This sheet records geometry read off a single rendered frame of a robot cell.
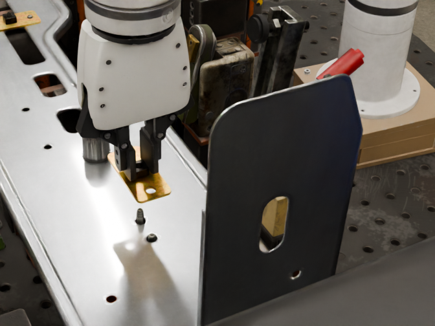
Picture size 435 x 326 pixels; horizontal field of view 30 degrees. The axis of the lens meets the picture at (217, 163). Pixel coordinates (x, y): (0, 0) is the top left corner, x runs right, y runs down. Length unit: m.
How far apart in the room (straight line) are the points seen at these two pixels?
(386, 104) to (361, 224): 0.24
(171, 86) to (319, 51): 1.03
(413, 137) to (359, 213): 0.20
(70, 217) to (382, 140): 0.71
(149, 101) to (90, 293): 0.20
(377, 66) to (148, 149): 0.69
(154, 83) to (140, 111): 0.03
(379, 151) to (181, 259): 0.69
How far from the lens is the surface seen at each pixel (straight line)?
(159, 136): 0.80
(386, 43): 1.40
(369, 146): 1.44
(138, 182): 0.82
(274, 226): 0.84
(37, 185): 0.93
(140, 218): 0.87
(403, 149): 1.49
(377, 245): 1.32
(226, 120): 0.47
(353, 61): 0.90
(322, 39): 1.81
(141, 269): 0.83
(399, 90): 1.50
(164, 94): 0.76
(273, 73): 0.83
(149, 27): 0.69
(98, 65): 0.72
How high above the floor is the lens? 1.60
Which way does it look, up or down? 39 degrees down
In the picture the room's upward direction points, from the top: 3 degrees clockwise
